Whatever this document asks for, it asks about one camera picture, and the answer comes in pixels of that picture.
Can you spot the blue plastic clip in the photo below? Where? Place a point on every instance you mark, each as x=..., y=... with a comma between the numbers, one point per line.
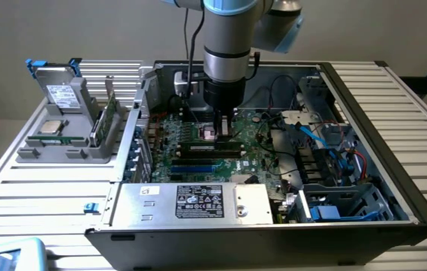
x=91, y=208

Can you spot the grey disk bay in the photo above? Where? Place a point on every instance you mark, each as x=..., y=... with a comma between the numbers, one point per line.
x=352, y=200

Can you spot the blue disk bay latch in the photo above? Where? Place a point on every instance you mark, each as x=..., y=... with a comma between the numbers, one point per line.
x=324, y=213

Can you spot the black case fan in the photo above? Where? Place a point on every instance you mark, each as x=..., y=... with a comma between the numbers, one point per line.
x=323, y=166

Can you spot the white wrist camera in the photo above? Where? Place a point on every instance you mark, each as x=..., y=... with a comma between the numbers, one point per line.
x=180, y=82

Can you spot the green RAM stick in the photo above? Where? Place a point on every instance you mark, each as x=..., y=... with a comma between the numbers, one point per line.
x=55, y=139
x=198, y=146

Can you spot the silver power supply unit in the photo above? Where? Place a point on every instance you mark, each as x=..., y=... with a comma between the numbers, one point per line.
x=160, y=206

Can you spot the silver CPU chip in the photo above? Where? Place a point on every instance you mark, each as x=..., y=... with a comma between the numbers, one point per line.
x=51, y=127

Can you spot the light blue teach pendant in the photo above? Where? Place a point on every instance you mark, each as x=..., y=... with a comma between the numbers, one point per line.
x=10, y=254

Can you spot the green graphics card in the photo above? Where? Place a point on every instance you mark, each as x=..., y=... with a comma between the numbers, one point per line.
x=106, y=118

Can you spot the silver hard disk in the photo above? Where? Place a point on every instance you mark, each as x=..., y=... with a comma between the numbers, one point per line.
x=60, y=90

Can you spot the CPU socket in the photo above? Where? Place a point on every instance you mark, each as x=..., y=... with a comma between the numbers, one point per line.
x=207, y=132

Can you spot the black open PC case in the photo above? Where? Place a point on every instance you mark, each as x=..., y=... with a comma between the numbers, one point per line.
x=259, y=245

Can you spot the grey parts rack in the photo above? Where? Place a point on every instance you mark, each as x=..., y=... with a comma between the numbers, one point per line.
x=47, y=153

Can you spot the blue expansion slot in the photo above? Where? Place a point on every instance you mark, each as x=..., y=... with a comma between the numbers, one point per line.
x=192, y=169

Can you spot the silver chipset heatsink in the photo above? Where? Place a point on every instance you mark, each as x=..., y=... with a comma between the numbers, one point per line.
x=243, y=179

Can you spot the black expansion slot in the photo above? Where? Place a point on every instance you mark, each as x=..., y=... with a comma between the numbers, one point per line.
x=192, y=162

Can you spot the green motherboard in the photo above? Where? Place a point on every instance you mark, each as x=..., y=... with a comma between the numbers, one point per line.
x=251, y=135

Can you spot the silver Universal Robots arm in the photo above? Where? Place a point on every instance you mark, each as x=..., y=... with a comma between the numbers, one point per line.
x=228, y=34

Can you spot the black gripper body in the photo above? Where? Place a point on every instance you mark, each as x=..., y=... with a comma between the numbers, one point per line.
x=224, y=94

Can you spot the blue disk bracket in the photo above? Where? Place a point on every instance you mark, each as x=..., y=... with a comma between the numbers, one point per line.
x=32, y=66

